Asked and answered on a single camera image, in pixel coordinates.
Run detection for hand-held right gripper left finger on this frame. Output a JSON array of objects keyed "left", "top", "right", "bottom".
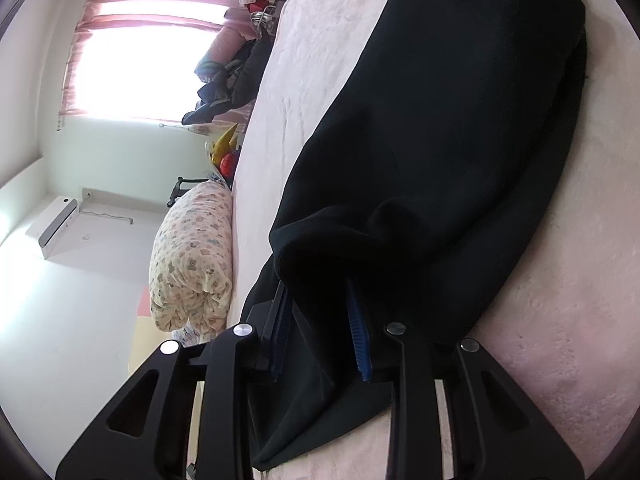
[{"left": 55, "top": 281, "right": 296, "bottom": 480}]

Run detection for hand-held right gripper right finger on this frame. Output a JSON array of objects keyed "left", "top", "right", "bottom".
[{"left": 345, "top": 279, "right": 586, "bottom": 480}]

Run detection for black pants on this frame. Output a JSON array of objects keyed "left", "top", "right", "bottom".
[{"left": 242, "top": 0, "right": 589, "bottom": 473}]

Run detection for floral patterned pillow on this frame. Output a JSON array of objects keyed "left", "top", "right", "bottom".
[{"left": 148, "top": 180, "right": 236, "bottom": 334}]

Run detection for black metal stand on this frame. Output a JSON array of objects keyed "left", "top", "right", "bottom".
[{"left": 166, "top": 176, "right": 209, "bottom": 209}]

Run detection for pink bed sheet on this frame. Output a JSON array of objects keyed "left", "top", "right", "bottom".
[{"left": 220, "top": 0, "right": 640, "bottom": 480}]

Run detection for yellow toy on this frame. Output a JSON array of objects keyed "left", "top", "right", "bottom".
[{"left": 209, "top": 122, "right": 242, "bottom": 166}]

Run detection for white air conditioner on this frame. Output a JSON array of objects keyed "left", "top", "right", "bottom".
[{"left": 25, "top": 195, "right": 81, "bottom": 261}]

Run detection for pile of dark clothes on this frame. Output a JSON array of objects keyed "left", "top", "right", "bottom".
[{"left": 181, "top": 35, "right": 274, "bottom": 126}]

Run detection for pink pillow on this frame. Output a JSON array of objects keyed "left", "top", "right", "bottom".
[{"left": 206, "top": 24, "right": 257, "bottom": 67}]

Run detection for white wall cable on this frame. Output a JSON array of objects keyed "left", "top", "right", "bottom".
[{"left": 80, "top": 187, "right": 136, "bottom": 226}]

